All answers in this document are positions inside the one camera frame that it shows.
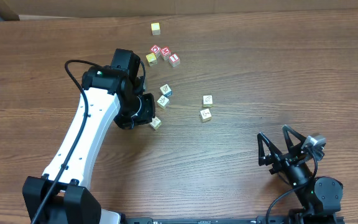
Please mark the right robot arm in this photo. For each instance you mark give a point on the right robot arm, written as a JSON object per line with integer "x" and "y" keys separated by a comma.
{"x": 320, "y": 197}

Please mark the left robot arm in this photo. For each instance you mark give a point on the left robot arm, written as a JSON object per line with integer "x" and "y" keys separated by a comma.
{"x": 113, "y": 93}

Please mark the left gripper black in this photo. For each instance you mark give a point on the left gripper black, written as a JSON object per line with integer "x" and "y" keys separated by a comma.
{"x": 148, "y": 107}

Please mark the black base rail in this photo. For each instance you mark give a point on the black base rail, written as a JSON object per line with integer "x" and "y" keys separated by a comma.
{"x": 257, "y": 220}

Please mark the red block letter M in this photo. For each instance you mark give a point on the red block letter M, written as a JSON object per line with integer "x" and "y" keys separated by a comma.
{"x": 165, "y": 53}

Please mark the wooden block blue side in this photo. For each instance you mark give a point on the wooden block blue side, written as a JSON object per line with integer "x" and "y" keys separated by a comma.
{"x": 166, "y": 90}

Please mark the yellow block far top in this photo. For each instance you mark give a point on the yellow block far top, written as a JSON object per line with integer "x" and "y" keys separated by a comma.
{"x": 155, "y": 28}

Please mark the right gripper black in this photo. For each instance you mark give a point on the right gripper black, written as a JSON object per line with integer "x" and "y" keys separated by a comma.
{"x": 284, "y": 159}

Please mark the red block letter I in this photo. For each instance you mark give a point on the red block letter I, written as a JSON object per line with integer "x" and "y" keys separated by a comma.
{"x": 174, "y": 60}

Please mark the wooden block star drawing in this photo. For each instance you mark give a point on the wooden block star drawing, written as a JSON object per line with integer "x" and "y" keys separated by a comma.
{"x": 163, "y": 101}

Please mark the yellow wooden block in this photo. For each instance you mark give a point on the yellow wooden block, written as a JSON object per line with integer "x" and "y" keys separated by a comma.
{"x": 151, "y": 59}

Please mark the red block letter C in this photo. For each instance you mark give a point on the red block letter C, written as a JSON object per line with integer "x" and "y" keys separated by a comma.
{"x": 156, "y": 50}

